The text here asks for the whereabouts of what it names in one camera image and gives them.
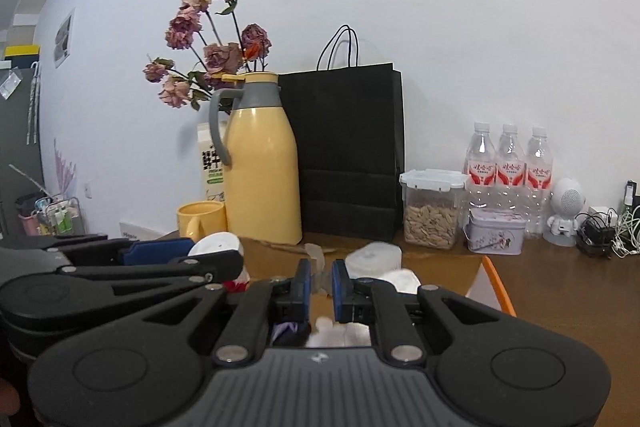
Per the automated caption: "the red artificial rose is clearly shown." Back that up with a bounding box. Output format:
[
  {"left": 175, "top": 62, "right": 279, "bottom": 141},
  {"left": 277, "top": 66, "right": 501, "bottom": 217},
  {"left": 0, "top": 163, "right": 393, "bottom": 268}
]
[{"left": 222, "top": 281, "right": 248, "bottom": 294}]

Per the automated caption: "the white round disc device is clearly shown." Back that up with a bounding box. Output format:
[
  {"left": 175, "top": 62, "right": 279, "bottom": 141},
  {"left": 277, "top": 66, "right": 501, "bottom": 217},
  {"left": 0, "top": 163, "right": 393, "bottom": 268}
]
[{"left": 184, "top": 232, "right": 244, "bottom": 270}]

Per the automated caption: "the small white capped vial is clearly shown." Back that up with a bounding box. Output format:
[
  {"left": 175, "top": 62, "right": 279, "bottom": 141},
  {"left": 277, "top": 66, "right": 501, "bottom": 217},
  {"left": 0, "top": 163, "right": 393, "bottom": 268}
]
[{"left": 304, "top": 243, "right": 331, "bottom": 296}]

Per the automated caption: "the yellow white alpaca plush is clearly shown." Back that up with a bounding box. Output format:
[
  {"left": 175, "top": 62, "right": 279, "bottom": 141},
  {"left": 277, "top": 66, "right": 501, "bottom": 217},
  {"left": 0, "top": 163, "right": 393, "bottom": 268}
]
[{"left": 306, "top": 317, "right": 371, "bottom": 349}]

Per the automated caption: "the translucent plastic container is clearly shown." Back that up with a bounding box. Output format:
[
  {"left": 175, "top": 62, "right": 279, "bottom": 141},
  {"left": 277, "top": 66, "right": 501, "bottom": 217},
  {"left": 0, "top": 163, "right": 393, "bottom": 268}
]
[{"left": 344, "top": 242, "right": 402, "bottom": 279}]

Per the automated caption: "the purple fabric pouch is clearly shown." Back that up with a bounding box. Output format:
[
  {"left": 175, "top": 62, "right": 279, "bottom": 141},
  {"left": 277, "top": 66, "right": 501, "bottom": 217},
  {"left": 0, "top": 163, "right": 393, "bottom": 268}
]
[{"left": 271, "top": 322, "right": 311, "bottom": 347}]

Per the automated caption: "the white plastic bag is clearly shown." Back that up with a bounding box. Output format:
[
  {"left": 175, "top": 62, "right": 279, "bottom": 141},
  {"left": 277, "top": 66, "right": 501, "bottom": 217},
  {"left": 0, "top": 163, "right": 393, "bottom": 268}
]
[{"left": 381, "top": 269, "right": 421, "bottom": 295}]

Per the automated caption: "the person's left hand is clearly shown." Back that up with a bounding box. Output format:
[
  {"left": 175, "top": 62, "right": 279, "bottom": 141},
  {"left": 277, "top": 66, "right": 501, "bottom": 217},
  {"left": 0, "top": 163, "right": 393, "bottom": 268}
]
[{"left": 0, "top": 379, "right": 21, "bottom": 418}]

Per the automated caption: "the yellow ceramic mug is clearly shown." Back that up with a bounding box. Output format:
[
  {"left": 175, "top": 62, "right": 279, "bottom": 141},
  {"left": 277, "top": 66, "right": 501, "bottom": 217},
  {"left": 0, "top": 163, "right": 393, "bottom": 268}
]
[{"left": 176, "top": 200, "right": 228, "bottom": 243}]

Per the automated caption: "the yellow thermos jug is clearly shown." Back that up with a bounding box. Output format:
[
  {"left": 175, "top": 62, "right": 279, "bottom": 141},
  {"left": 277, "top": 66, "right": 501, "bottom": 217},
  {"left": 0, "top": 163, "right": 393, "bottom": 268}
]
[{"left": 208, "top": 72, "right": 303, "bottom": 245}]

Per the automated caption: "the white milk carton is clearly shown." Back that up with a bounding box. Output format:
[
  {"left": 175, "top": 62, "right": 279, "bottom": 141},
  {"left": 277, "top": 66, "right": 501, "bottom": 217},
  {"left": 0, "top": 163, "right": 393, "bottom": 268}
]
[{"left": 196, "top": 122, "right": 224, "bottom": 202}]

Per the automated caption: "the red cardboard box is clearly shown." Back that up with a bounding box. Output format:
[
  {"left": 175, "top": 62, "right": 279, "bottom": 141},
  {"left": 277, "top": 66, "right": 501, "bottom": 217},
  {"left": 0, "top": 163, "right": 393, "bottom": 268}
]
[{"left": 241, "top": 234, "right": 516, "bottom": 325}]

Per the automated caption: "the small white tin box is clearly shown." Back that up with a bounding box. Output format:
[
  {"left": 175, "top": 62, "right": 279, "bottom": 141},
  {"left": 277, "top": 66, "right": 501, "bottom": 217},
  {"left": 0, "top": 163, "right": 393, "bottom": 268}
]
[{"left": 464, "top": 208, "right": 526, "bottom": 256}]

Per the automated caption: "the clear nut storage container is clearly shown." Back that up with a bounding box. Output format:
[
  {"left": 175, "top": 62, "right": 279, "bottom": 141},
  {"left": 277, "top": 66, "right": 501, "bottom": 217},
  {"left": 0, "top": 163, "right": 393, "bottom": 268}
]
[{"left": 399, "top": 169, "right": 468, "bottom": 249}]

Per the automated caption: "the white robot toy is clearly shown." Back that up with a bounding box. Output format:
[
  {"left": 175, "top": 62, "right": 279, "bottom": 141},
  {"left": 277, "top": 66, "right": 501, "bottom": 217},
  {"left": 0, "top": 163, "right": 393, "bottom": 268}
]
[{"left": 542, "top": 178, "right": 586, "bottom": 247}]

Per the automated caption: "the black paper bag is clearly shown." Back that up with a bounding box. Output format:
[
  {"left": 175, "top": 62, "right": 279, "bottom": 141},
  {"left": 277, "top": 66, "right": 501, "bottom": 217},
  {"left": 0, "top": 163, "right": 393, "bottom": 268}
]
[{"left": 279, "top": 24, "right": 405, "bottom": 242}]

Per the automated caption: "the water bottle right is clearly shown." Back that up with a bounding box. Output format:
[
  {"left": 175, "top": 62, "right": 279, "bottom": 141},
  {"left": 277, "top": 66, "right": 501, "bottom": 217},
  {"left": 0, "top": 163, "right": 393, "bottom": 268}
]
[{"left": 525, "top": 127, "right": 553, "bottom": 237}]

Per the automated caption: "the water bottle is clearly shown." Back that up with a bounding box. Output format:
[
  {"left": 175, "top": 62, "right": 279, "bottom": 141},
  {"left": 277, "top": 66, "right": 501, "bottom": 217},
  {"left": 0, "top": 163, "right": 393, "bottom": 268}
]
[
  {"left": 496, "top": 124, "right": 526, "bottom": 212},
  {"left": 464, "top": 122, "right": 497, "bottom": 208},
  {"left": 525, "top": 127, "right": 553, "bottom": 237}
]

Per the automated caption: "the water bottle middle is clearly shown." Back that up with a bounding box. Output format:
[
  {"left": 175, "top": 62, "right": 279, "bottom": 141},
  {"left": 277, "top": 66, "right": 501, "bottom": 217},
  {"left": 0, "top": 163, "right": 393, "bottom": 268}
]
[{"left": 496, "top": 124, "right": 526, "bottom": 212}]

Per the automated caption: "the water bottle left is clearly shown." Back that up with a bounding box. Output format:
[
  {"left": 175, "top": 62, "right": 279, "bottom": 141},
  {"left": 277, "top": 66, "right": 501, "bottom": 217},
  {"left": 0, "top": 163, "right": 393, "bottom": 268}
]
[{"left": 464, "top": 122, "right": 497, "bottom": 208}]

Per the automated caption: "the dried pink rose bouquet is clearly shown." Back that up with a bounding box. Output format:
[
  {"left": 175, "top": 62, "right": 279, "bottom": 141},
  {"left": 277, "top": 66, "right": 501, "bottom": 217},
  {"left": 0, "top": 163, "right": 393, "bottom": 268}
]
[{"left": 143, "top": 0, "right": 272, "bottom": 110}]

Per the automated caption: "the wire storage rack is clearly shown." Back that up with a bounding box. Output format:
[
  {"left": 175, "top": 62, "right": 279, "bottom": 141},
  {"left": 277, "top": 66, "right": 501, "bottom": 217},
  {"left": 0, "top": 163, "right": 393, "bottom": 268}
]
[{"left": 16, "top": 193, "right": 86, "bottom": 236}]

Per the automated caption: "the tangle of charger cables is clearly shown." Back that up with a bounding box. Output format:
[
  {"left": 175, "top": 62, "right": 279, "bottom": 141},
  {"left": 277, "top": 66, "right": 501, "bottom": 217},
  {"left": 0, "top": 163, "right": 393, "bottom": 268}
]
[{"left": 574, "top": 178, "right": 640, "bottom": 260}]

